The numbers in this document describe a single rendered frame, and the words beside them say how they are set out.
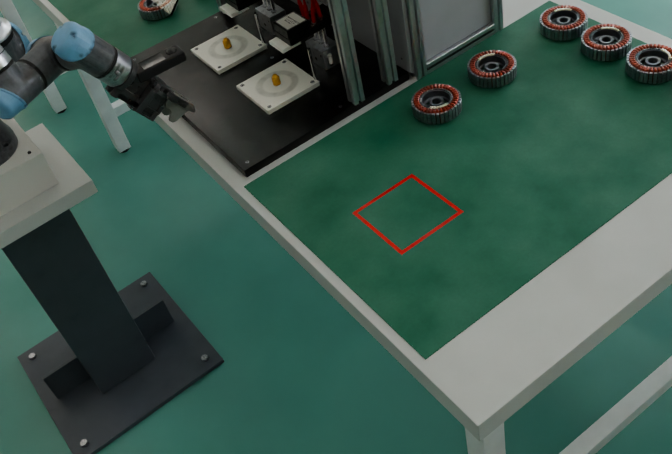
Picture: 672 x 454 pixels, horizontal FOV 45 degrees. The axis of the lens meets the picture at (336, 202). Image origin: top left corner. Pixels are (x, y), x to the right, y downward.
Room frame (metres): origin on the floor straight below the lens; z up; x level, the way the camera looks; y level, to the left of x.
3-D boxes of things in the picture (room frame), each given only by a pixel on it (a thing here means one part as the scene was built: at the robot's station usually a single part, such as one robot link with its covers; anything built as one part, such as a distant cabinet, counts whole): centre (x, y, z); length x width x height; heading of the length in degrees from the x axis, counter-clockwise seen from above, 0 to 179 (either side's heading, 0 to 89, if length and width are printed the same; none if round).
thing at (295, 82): (1.63, 0.07, 0.78); 0.15 x 0.15 x 0.01; 26
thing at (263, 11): (1.91, 0.05, 0.80); 0.07 x 0.05 x 0.06; 26
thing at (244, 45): (1.85, 0.18, 0.78); 0.15 x 0.15 x 0.01; 26
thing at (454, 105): (1.42, -0.27, 0.77); 0.11 x 0.11 x 0.04
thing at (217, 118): (1.75, 0.11, 0.76); 0.64 x 0.47 x 0.02; 26
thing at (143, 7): (2.19, 0.37, 0.77); 0.11 x 0.11 x 0.04
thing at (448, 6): (1.63, -0.38, 0.91); 0.28 x 0.03 x 0.32; 116
